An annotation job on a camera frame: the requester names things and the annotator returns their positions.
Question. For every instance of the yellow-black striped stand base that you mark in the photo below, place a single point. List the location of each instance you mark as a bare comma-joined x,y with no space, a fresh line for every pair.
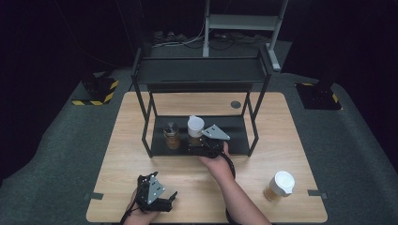
319,97
100,89

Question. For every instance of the wide jar with white lid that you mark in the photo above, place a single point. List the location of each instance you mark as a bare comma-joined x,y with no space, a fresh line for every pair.
281,184

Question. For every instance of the grey metal stand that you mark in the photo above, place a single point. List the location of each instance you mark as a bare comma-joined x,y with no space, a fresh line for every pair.
242,22

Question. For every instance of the black round table grommet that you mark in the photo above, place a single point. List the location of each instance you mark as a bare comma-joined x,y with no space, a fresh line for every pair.
236,104

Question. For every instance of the spice jar with white lid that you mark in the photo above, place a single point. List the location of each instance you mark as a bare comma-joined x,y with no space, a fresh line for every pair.
195,126

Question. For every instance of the person's right hand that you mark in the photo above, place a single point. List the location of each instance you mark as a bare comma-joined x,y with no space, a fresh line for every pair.
217,167

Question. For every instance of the person's left hand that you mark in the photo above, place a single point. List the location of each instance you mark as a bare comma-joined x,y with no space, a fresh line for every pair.
139,217

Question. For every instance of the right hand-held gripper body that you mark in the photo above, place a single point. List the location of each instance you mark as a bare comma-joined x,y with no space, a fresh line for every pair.
214,140

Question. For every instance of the black power strip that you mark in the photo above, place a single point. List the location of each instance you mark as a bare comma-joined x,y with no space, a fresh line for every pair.
169,37

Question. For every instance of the black metal two-tier shelf rack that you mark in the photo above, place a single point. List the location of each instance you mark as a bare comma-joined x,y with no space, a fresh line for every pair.
200,75

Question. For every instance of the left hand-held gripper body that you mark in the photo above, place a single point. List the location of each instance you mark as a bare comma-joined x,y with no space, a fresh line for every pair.
150,192

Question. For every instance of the grey tape strip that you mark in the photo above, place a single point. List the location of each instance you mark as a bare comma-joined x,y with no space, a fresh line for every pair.
93,196
317,194

